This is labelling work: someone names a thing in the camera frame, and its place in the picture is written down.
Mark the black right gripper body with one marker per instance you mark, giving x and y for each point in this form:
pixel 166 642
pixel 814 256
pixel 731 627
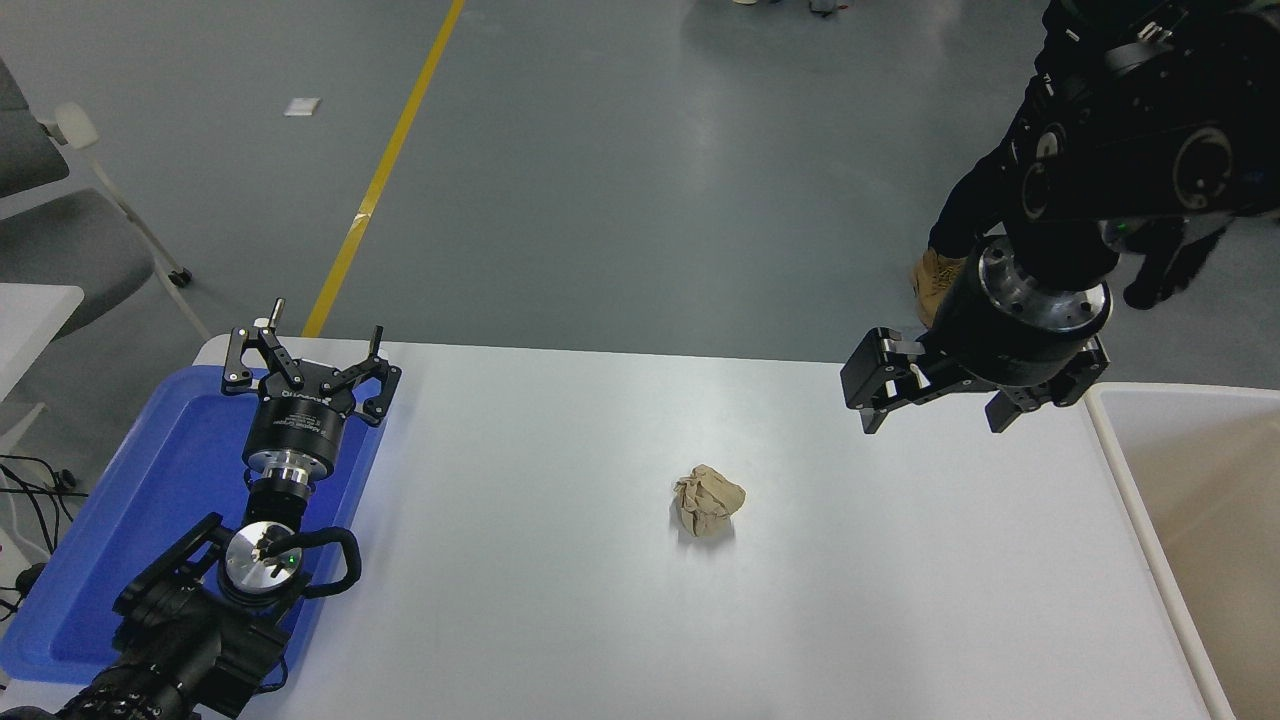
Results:
pixel 990 345

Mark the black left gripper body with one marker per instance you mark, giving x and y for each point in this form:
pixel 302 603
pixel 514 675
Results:
pixel 295 425

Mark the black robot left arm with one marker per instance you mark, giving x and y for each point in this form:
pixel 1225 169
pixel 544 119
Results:
pixel 170 640

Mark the person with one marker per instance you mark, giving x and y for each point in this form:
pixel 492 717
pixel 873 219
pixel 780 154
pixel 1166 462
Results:
pixel 965 210

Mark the large pale bin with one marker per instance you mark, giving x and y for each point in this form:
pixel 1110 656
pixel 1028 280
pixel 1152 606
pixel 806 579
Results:
pixel 1190 470

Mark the blue plastic tray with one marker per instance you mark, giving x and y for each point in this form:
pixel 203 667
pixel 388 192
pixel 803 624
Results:
pixel 150 480

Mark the crumpled tan paper ball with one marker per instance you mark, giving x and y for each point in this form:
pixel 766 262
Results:
pixel 708 500

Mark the grey office chair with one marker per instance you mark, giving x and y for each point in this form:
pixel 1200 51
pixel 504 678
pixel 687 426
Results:
pixel 60 250

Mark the white side table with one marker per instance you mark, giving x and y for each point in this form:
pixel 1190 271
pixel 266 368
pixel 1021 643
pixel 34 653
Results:
pixel 30 320

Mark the white paper scrap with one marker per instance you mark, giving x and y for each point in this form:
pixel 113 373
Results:
pixel 303 107

